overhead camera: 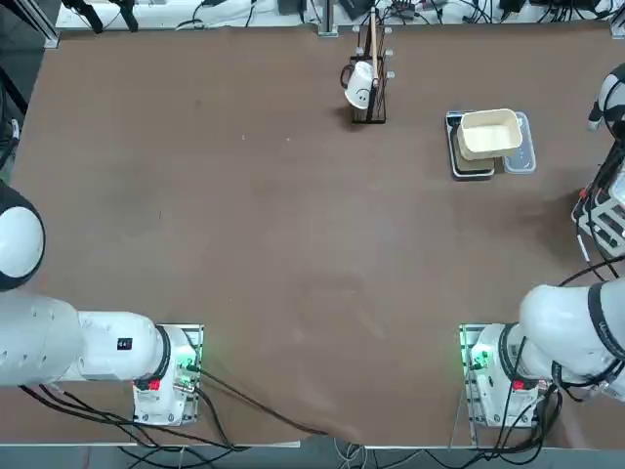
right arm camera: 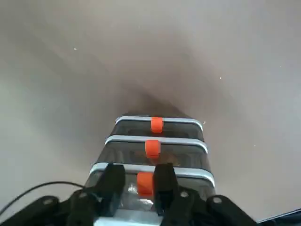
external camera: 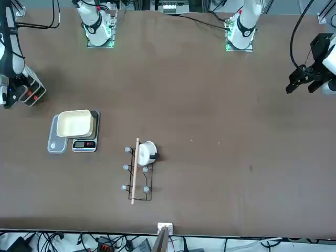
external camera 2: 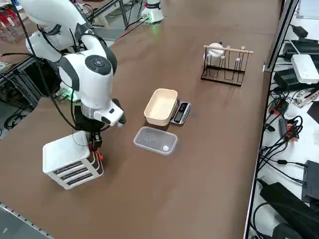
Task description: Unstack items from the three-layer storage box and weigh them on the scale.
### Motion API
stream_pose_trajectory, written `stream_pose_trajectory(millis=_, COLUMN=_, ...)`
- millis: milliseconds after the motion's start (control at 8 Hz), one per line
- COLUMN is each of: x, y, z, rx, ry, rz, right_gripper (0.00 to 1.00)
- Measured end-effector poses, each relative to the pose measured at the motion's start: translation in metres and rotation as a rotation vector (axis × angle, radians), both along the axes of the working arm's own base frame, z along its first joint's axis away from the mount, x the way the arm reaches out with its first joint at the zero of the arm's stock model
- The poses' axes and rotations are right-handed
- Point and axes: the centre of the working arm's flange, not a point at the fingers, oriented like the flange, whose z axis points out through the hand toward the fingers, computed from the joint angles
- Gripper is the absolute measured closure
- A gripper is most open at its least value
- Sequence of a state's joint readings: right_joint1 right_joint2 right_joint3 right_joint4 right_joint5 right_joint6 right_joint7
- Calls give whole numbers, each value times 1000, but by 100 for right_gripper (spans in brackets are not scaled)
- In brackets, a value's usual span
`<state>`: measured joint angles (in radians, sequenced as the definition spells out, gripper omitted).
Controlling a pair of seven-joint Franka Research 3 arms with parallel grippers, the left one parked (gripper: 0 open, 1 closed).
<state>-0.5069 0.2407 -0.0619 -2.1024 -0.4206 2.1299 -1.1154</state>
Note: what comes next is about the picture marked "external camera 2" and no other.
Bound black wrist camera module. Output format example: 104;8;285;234
112;98;127;128

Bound aluminium frame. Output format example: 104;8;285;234
0;53;60;108

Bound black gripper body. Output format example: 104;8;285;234
74;107;111;133

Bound aluminium camera post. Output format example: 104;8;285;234
264;0;300;73

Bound white smiley mug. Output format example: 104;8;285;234
204;42;225;66

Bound aluminium table rail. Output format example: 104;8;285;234
0;201;54;239

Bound red and black device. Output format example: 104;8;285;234
268;98;290;116

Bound clear plastic food container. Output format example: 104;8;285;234
133;126;179;156

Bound digital kitchen scale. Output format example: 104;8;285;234
169;99;192;125

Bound black power adapter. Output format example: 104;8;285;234
273;68;297;88

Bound beige plastic container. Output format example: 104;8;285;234
144;88;178;126

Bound red clamps on clear shelf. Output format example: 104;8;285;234
0;4;22;43

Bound white power strip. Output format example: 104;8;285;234
291;54;319;84

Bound black cable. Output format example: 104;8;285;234
13;0;78;131

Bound black box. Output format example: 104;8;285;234
301;160;319;203

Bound black wire cup rack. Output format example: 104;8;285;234
200;44;254;87

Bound black device with orange plugs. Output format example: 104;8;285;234
278;117;304;142

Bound thin black wrist wire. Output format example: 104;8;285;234
72;129;90;147

